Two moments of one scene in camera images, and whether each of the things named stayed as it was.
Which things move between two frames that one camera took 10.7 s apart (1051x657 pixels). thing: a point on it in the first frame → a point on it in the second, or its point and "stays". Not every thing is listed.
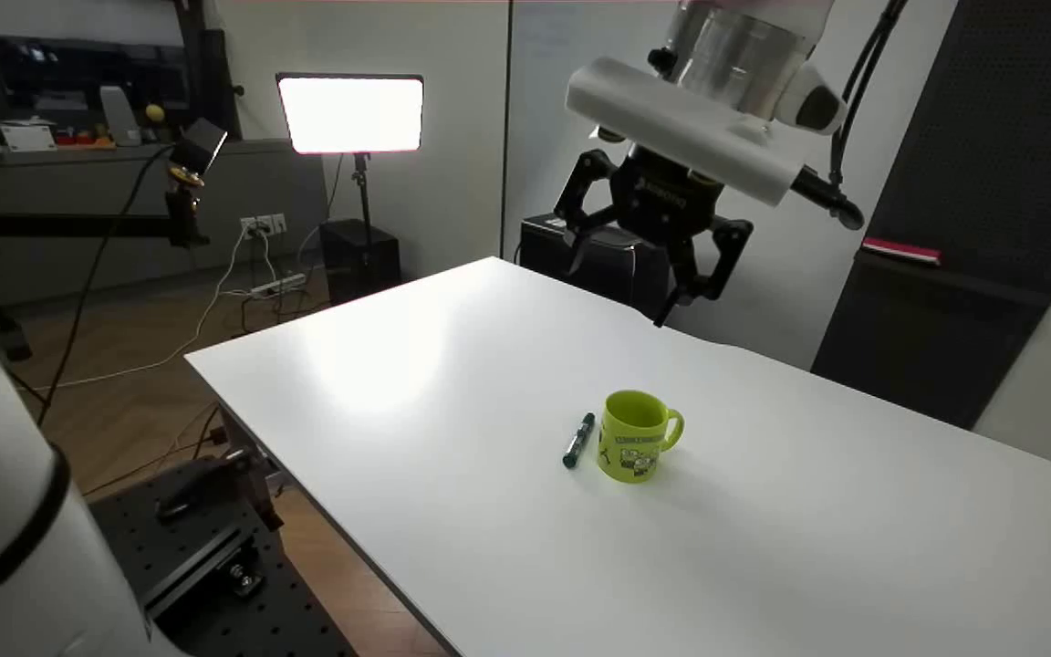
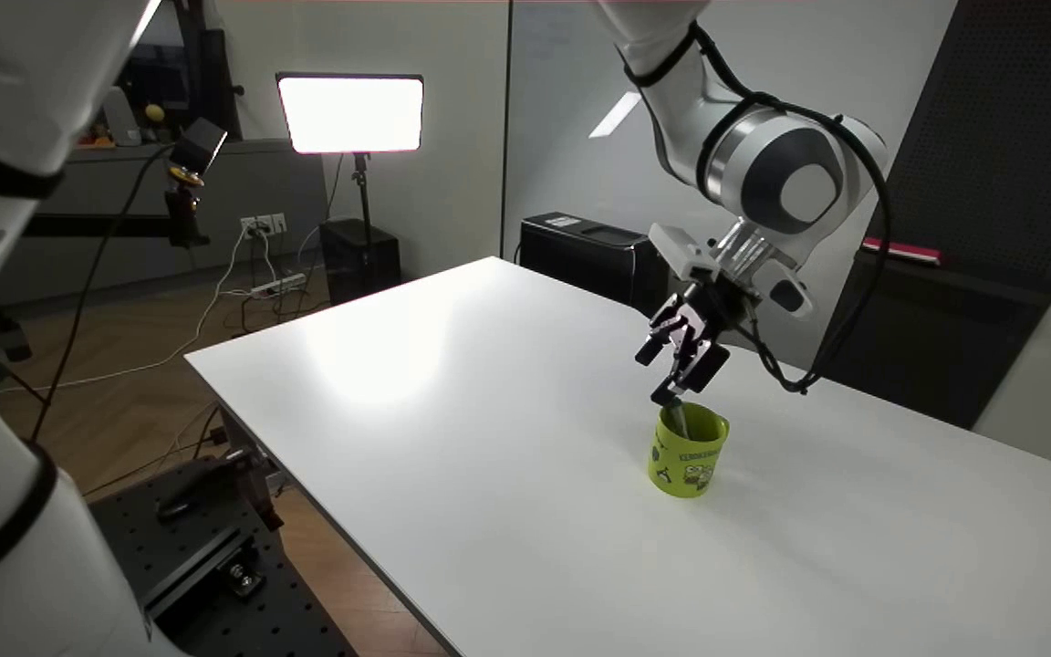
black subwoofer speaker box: (359, 258) stays
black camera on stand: (196, 154) stays
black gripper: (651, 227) → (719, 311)
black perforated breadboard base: (215, 564) stays
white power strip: (263, 223) stays
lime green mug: (634, 432) → (688, 466)
